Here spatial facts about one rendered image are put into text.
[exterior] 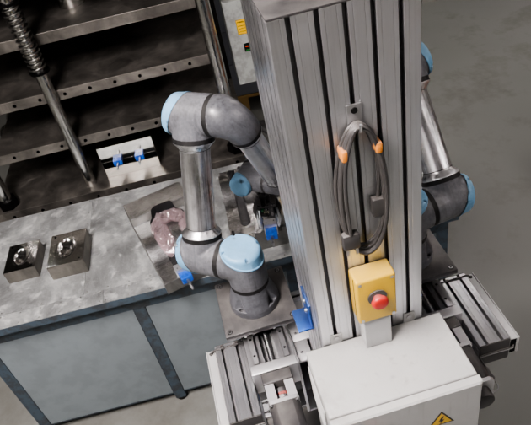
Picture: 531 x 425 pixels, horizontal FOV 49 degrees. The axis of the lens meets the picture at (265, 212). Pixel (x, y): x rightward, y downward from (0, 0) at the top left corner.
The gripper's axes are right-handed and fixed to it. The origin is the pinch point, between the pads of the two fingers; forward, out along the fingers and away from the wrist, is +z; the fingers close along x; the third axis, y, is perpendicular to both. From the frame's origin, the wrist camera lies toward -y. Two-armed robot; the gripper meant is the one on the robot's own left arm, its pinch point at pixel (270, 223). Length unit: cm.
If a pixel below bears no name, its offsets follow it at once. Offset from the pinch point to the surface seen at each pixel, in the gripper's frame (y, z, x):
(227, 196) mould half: -27.8, 4.2, -16.3
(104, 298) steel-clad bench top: 7, 17, -68
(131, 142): -78, 0, -61
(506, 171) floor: -119, 89, 147
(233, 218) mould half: -15.0, 6.4, -14.7
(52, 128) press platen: -91, -9, -99
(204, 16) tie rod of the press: -76, -54, -13
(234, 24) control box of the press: -90, -43, -2
